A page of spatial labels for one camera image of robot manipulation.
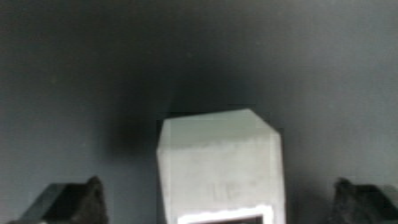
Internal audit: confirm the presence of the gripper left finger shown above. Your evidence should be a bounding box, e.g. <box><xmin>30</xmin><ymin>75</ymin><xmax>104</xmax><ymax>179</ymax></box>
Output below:
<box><xmin>16</xmin><ymin>176</ymin><xmax>108</xmax><ymax>224</ymax></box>

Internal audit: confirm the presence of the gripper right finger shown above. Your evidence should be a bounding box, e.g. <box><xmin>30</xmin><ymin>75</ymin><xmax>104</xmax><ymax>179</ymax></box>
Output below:
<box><xmin>332</xmin><ymin>178</ymin><xmax>398</xmax><ymax>224</ymax></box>

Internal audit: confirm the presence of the white table leg with tag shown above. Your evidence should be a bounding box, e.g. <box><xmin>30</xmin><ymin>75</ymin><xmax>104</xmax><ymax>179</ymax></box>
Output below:
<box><xmin>156</xmin><ymin>109</ymin><xmax>286</xmax><ymax>224</ymax></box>

